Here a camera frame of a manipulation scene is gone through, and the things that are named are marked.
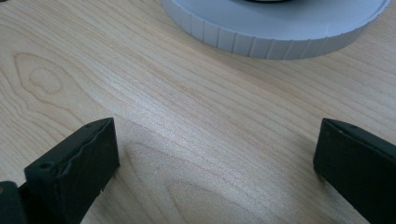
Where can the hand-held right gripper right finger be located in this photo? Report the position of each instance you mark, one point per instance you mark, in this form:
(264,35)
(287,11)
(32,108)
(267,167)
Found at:
(358,165)

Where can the white round ribbed base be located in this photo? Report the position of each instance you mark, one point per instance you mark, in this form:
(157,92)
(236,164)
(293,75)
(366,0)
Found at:
(280,25)

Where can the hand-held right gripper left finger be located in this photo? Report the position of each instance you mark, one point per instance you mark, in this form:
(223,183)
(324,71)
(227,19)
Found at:
(71,174)

